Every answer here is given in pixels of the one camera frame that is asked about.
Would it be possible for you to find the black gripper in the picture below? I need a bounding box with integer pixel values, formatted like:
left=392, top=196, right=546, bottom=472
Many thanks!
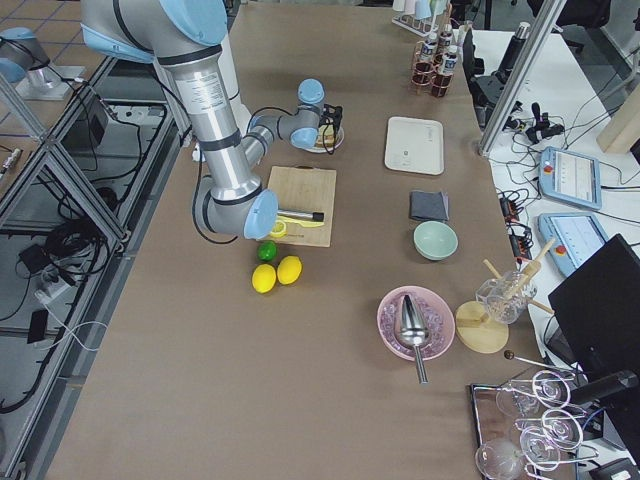
left=320, top=103, right=343, bottom=133

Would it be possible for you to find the toast sandwich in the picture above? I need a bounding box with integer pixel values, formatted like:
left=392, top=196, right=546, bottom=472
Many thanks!
left=314, top=125, right=342, bottom=150

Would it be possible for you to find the white plate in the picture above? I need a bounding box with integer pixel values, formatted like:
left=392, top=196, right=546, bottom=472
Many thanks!
left=306, top=125, right=345, bottom=154

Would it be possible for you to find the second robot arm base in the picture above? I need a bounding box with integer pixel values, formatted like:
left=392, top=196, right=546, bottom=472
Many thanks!
left=1, top=27, right=69, bottom=101

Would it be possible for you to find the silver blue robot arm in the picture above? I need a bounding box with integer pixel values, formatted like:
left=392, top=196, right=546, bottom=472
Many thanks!
left=81, top=1, right=325, bottom=240

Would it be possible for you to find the cream rectangular tray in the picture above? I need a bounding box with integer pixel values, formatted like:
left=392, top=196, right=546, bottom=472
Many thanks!
left=384, top=116, right=444, bottom=176

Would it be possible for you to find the mirrored glass tray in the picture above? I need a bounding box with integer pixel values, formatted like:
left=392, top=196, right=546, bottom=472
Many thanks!
left=467, top=382, right=576, bottom=480

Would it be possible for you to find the bamboo cutting board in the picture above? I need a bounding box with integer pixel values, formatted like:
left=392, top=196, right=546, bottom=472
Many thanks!
left=268, top=166, right=337, bottom=247

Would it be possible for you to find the dark drink bottle one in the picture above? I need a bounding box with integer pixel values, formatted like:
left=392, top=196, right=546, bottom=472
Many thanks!
left=414, top=32, right=438, bottom=85

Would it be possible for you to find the knife with yellow blade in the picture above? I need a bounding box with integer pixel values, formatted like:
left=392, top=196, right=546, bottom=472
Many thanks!
left=278, top=209, right=325, bottom=228

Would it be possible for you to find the dark drink bottle two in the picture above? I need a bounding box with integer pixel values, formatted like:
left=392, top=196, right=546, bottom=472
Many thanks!
left=431, top=45, right=458, bottom=98

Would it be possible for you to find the lemon half slice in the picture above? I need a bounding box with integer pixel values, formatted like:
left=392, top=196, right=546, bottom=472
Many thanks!
left=269, top=219, right=288, bottom=238

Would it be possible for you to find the folded grey cloth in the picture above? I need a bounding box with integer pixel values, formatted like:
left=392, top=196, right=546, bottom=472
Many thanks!
left=409, top=190, right=449, bottom=222

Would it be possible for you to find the white cup rack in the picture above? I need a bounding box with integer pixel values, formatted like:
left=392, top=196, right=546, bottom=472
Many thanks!
left=391, top=0, right=450, bottom=38

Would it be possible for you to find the dark drink bottle three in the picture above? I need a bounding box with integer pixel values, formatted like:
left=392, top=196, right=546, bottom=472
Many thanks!
left=436, top=23, right=453, bottom=54

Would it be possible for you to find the green lime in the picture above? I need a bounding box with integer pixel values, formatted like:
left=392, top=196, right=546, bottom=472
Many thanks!
left=257, top=240, right=278, bottom=262

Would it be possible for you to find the yellow lemon right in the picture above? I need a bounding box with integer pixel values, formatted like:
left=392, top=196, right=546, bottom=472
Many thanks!
left=276, top=255, right=303, bottom=285

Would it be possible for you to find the yellow lemon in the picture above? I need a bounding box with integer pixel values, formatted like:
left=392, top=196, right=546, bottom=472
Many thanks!
left=276, top=255, right=303, bottom=285
left=251, top=264, right=277, bottom=294

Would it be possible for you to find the mint green bowl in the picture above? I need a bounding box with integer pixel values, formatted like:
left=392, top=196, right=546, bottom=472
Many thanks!
left=413, top=221, right=459, bottom=261

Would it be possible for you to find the yellow lemon left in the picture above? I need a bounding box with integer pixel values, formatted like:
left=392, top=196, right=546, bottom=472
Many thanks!
left=251, top=264, right=277, bottom=294

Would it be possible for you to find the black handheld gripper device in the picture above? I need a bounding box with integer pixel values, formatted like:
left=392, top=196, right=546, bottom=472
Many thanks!
left=505, top=102, right=565, bottom=144

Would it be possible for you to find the pink bowl with ice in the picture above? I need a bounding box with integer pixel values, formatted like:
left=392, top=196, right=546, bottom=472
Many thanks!
left=377, top=286, right=455, bottom=360

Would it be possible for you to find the metal scoop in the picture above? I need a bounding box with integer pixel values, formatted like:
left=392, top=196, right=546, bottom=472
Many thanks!
left=396, top=294, right=429, bottom=385

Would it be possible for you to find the blue teach pendant far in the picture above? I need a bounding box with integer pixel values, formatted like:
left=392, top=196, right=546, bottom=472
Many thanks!
left=538, top=147, right=602, bottom=210

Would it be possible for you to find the blue teach pendant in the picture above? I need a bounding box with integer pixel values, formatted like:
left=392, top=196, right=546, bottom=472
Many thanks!
left=537, top=212, right=609, bottom=277
left=538, top=147, right=602, bottom=210

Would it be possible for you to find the clear glass mug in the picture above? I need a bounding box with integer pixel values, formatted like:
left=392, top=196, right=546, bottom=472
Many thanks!
left=476, top=271, right=537, bottom=325

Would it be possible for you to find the wooden mug tree stand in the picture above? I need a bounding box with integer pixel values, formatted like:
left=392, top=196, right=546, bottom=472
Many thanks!
left=455, top=239, right=554, bottom=354

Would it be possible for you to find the blue teach pendant near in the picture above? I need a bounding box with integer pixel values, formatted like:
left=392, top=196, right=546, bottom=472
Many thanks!
left=537, top=212, right=609, bottom=277

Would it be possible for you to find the wine glass one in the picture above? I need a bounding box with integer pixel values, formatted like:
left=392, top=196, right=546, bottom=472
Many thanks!
left=496, top=370, right=570, bottom=418

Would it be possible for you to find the wine glass four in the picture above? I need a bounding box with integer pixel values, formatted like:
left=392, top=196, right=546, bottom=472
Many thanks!
left=475, top=438, right=526, bottom=480

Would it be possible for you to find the wine glass two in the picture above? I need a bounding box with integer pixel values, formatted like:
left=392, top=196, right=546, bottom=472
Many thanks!
left=514, top=408, right=583, bottom=451

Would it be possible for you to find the wine glass three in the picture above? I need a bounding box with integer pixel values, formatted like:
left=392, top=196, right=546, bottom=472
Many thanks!
left=519, top=426, right=599, bottom=476

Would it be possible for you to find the copper wire bottle rack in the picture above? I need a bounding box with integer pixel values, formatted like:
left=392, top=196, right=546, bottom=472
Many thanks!
left=410, top=26, right=445, bottom=95

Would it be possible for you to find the aluminium frame post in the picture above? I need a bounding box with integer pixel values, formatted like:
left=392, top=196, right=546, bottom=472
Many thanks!
left=478, top=0, right=566, bottom=158

